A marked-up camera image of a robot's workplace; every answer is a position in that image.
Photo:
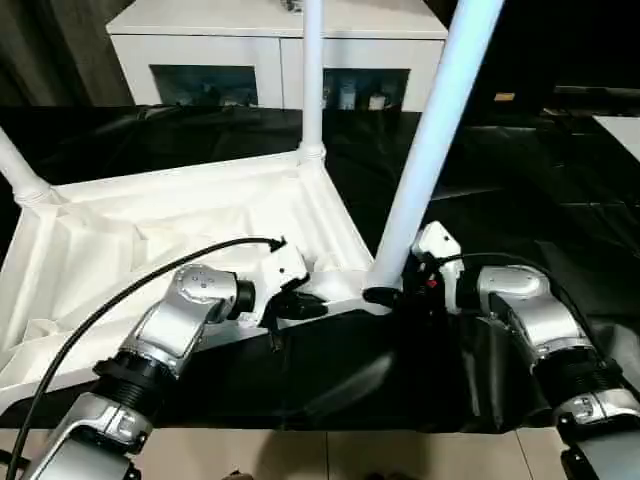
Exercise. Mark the small tan box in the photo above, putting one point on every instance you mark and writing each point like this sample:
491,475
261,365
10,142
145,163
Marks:
505,96

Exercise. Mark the black plastic cover mat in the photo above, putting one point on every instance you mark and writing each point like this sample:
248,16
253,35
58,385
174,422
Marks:
500,200

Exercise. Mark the white sideboard with glass doors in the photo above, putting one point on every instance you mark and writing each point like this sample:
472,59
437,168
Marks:
200,45

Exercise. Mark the grey curtain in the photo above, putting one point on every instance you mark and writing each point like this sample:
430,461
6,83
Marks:
50,50

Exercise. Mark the white flat board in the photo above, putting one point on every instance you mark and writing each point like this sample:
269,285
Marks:
620,135

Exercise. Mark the white plastic table leg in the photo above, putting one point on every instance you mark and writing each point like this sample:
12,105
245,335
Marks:
435,125
312,75
17,170

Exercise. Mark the white plastic table top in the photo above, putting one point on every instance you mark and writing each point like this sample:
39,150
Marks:
150,215

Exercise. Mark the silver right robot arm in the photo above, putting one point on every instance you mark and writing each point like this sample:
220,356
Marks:
530,310

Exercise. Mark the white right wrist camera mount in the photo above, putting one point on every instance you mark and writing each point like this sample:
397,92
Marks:
437,245

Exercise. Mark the dark robot body part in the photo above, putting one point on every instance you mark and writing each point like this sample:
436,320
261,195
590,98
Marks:
240,475

